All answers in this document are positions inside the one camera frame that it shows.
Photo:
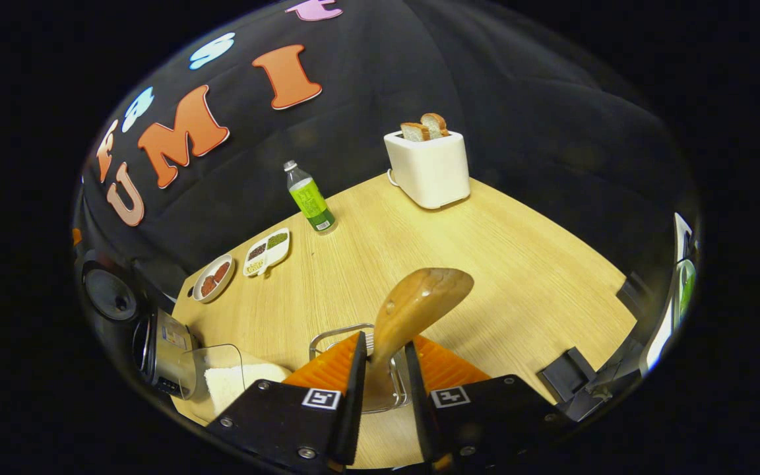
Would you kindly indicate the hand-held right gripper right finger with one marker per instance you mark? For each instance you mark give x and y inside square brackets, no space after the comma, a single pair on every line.
[423,409]

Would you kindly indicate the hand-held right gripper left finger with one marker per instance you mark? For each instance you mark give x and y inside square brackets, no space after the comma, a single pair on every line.
[347,409]

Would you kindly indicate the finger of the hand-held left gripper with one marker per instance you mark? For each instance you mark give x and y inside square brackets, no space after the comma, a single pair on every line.
[76,236]

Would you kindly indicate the wooden spoon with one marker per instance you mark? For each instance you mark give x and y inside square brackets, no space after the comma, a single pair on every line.
[419,297]

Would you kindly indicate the black silver rice cooker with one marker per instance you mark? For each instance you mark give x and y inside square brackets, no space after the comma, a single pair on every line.
[169,343]

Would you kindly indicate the red meat piece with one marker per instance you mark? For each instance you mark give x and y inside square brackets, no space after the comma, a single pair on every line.
[220,272]
[207,285]

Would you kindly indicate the clear plastic container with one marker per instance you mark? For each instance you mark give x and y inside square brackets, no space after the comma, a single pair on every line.
[215,359]

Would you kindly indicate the round white plate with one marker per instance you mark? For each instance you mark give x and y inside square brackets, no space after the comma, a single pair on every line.
[228,262]

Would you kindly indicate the divided white grain dish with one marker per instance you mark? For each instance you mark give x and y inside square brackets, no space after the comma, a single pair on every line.
[266,252]

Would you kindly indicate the green label bottle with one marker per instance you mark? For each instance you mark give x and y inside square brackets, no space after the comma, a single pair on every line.
[311,198]

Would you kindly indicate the white toaster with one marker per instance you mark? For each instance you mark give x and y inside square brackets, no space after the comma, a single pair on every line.
[429,171]

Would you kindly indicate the round green-tinted dish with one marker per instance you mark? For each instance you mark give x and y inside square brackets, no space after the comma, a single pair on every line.
[685,285]

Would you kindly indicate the white sheet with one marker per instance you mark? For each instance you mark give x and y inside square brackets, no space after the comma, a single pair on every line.
[681,232]

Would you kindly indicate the black bracket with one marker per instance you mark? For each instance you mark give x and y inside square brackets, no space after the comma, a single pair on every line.
[568,375]
[631,291]

